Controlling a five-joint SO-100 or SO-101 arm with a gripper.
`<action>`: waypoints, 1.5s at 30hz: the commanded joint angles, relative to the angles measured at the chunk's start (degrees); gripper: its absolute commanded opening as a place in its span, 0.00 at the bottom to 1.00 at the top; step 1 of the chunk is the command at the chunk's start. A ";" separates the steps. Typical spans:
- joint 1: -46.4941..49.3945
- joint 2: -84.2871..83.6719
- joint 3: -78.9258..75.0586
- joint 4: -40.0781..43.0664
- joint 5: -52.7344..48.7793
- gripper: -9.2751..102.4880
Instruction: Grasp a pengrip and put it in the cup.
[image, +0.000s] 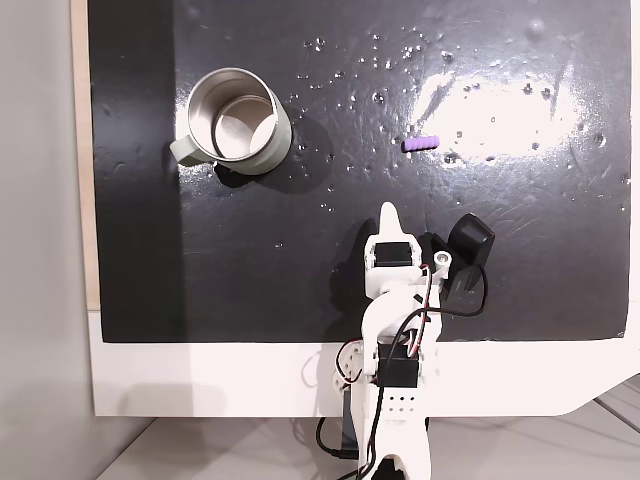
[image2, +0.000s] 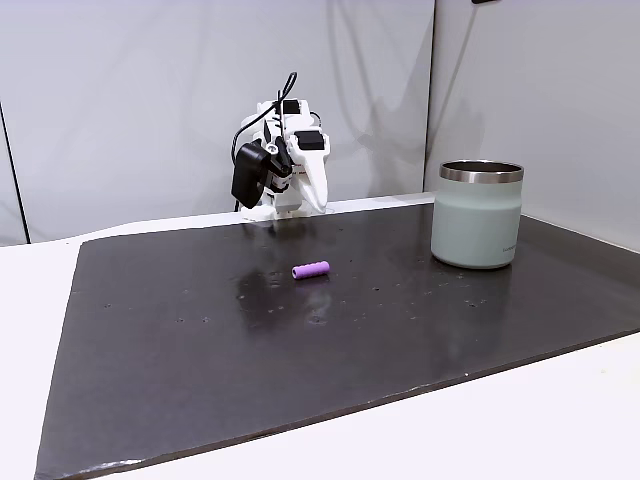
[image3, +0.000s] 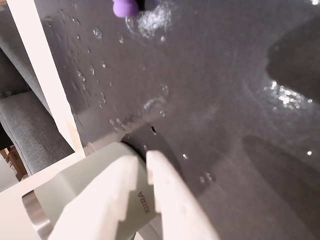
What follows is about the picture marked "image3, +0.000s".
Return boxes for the black mat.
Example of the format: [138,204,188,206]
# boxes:
[33,0,320,240]

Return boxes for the grey fabric chair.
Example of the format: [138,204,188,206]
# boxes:
[0,7,76,176]

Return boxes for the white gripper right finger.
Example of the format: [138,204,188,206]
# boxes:
[145,149,219,240]

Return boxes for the pale grey steel-lined cup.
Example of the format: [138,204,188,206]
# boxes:
[21,141,164,240]

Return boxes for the purple pengrip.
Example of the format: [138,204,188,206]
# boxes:
[112,0,140,18]

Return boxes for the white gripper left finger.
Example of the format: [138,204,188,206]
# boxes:
[46,154,140,240]

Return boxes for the brown cardboard box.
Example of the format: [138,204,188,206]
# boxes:
[0,146,29,182]

